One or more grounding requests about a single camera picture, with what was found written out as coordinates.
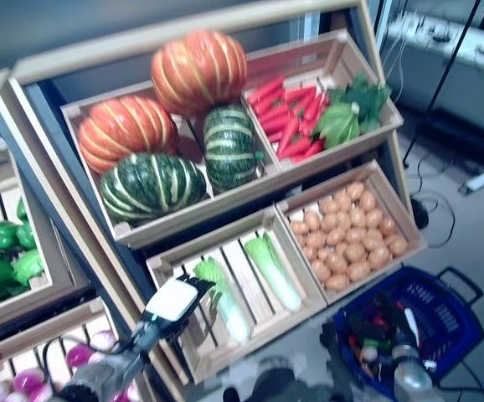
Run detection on dark left robot hand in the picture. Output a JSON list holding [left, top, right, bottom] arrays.
[[135, 272, 217, 339]]

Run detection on dark right robot hand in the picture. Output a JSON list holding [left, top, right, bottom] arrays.
[[348, 291, 420, 349]]

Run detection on blue plastic shopping basket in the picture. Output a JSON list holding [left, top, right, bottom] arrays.
[[332, 265, 484, 401]]

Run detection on napa cabbage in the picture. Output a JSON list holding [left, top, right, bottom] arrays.
[[193, 257, 254, 345], [244, 232, 303, 313]]

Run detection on wooden crate with cabbages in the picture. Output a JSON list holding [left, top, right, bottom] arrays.
[[146, 204, 329, 384]]

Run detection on wooden crate with pumpkins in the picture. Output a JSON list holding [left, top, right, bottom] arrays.
[[60, 79, 281, 250]]

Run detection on wide green striped pumpkin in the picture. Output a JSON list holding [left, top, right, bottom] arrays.
[[99, 152, 208, 224]]

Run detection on black round floor base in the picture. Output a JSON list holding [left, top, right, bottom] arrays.
[[409, 196, 430, 230]]

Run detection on wooden crate with potatoes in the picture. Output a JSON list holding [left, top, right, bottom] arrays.
[[275, 158, 430, 307]]

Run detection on dark robot body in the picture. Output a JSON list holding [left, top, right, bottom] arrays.
[[223, 321, 354, 402]]

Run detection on upright green striped pumpkin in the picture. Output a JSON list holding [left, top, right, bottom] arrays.
[[202, 104, 265, 193]]

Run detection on red carrot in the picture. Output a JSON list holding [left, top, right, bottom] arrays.
[[291, 140, 326, 164], [258, 103, 291, 125], [247, 77, 286, 106], [252, 89, 287, 116], [262, 114, 297, 136], [291, 90, 317, 119], [283, 85, 318, 104], [302, 91, 331, 123], [279, 137, 312, 161], [275, 116, 300, 158]]

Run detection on wooden crate with purple onions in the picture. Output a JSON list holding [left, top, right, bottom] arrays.
[[0, 296, 155, 402]]

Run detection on flat orange striped pumpkin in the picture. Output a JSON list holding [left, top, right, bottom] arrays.
[[77, 95, 179, 175]]

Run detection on wooden crate with green peppers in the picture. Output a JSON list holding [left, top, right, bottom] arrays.
[[0, 137, 79, 336]]

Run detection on wooden crate with carrots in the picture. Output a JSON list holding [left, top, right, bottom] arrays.
[[241, 28, 404, 175]]

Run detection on light green leafy vegetable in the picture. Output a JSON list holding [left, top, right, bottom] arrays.
[[312, 102, 361, 150]]

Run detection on big orange striped pumpkin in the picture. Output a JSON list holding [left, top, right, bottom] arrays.
[[149, 29, 250, 118]]

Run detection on dark green leafy vegetable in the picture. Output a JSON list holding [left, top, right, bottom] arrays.
[[329, 70, 394, 135]]

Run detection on grey cabinet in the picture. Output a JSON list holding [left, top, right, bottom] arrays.
[[382, 41, 484, 146]]

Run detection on black tripod leg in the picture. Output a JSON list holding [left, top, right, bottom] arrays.
[[401, 0, 484, 168]]

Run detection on large wooden display rack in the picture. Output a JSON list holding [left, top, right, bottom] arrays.
[[0, 0, 430, 402]]

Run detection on white power strip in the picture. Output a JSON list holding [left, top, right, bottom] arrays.
[[386, 10, 484, 79], [392, 11, 451, 43]]

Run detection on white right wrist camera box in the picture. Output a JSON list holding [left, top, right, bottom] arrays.
[[404, 307, 420, 336]]

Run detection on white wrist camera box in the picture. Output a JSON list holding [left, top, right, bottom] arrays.
[[404, 307, 420, 336], [144, 278, 200, 323]]

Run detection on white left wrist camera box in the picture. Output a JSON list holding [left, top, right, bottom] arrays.
[[144, 278, 200, 323]]

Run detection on black floor cable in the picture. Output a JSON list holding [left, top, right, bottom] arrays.
[[434, 358, 484, 402]]

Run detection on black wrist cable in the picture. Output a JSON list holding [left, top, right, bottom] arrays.
[[40, 334, 142, 374]]

